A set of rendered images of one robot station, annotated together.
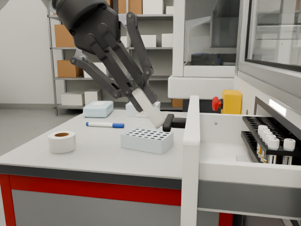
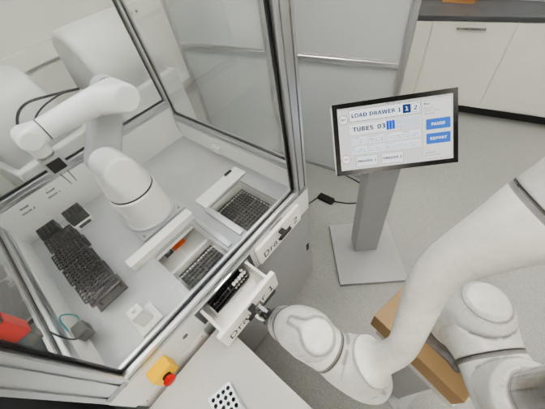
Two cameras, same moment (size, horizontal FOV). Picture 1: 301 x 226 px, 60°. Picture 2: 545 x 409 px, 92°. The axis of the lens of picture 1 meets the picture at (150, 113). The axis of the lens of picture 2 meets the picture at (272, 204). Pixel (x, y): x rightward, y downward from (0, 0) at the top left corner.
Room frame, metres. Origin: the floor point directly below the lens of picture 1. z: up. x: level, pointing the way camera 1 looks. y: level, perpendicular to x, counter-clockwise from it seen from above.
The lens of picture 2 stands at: (0.57, 0.29, 1.83)
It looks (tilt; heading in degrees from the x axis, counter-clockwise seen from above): 50 degrees down; 220
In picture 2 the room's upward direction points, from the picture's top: 13 degrees counter-clockwise
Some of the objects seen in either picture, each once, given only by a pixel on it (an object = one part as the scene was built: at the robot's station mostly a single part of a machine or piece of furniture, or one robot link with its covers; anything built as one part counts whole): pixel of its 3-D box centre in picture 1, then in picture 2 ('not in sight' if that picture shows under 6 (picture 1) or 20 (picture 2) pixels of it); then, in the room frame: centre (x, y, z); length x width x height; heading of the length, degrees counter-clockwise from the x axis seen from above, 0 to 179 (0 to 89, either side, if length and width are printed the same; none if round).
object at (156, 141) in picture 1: (147, 139); (229, 408); (0.69, 0.01, 0.78); 0.12 x 0.08 x 0.04; 65
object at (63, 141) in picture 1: (62, 141); not in sight; (0.67, 0.24, 0.78); 0.07 x 0.07 x 0.04
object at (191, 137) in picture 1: (192, 142); (250, 307); (0.40, -0.07, 0.87); 0.29 x 0.02 x 0.11; 170
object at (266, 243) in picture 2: not in sight; (279, 233); (0.07, -0.12, 0.87); 0.29 x 0.02 x 0.11; 170
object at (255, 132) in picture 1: (258, 131); (229, 290); (0.38, -0.16, 0.90); 0.18 x 0.02 x 0.01; 170
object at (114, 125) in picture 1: (105, 124); not in sight; (0.88, 0.16, 0.77); 0.14 x 0.02 x 0.02; 80
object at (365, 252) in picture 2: not in sight; (374, 210); (-0.50, 0.18, 0.51); 0.50 x 0.45 x 1.02; 30
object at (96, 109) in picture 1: (99, 108); not in sight; (1.08, 0.22, 0.78); 0.15 x 0.10 x 0.04; 176
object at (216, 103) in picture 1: (217, 103); (169, 378); (0.71, -0.19, 0.88); 0.04 x 0.03 x 0.04; 170
